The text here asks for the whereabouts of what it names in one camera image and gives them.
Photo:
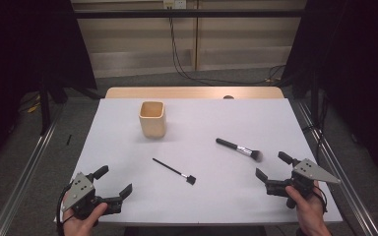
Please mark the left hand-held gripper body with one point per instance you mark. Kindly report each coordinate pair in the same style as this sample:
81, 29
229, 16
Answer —
78, 191

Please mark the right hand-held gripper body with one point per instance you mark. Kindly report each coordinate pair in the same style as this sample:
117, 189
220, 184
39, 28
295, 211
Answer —
311, 172

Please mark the large black makeup brush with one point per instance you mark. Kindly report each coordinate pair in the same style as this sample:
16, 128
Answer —
236, 148

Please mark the thin black makeup brush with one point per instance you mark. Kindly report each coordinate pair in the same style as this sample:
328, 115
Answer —
172, 169

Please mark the beige square cup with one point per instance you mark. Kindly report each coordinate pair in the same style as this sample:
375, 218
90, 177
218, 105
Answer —
152, 119

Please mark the person's left hand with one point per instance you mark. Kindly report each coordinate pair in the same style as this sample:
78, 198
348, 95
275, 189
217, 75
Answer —
82, 224

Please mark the person's right hand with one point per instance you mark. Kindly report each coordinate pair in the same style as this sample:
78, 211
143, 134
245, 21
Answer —
308, 209

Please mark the small black floor piece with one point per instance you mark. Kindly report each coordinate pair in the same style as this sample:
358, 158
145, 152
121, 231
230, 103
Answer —
69, 139

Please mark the person's dark clothing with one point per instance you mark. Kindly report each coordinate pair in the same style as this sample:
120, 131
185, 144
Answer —
193, 231

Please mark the wooden table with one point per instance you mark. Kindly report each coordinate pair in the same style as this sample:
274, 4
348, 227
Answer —
177, 92

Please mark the black curtain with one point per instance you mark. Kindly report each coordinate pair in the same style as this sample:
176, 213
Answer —
357, 65
19, 49

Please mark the black horizontal bar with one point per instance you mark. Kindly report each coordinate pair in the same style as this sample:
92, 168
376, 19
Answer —
190, 13

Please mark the metal floor rail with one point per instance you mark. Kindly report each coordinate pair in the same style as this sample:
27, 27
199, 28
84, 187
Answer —
344, 183
23, 183

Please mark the black stand post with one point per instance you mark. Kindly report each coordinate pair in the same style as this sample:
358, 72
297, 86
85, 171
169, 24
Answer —
45, 111

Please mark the white wall outlet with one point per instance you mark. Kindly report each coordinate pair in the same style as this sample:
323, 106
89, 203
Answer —
174, 4

